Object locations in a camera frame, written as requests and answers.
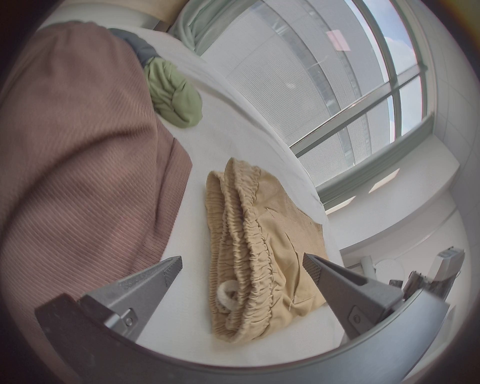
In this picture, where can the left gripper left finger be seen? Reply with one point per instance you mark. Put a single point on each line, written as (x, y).
(127, 300)

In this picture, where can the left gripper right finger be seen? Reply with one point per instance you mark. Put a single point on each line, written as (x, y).
(352, 296)

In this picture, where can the tan shorts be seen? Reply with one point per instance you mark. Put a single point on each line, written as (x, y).
(270, 225)

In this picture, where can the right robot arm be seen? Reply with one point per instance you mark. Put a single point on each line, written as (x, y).
(448, 266)

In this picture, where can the bed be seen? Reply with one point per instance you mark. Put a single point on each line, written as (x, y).
(243, 123)

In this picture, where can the brown garment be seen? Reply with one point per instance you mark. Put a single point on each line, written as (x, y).
(82, 150)

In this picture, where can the green garment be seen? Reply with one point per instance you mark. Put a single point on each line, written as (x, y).
(176, 93)

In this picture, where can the window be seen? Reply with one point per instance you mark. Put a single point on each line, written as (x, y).
(300, 75)

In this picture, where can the black garment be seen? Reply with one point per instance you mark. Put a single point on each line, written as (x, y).
(138, 43)

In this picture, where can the grey-green curtain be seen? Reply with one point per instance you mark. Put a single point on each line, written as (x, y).
(202, 22)

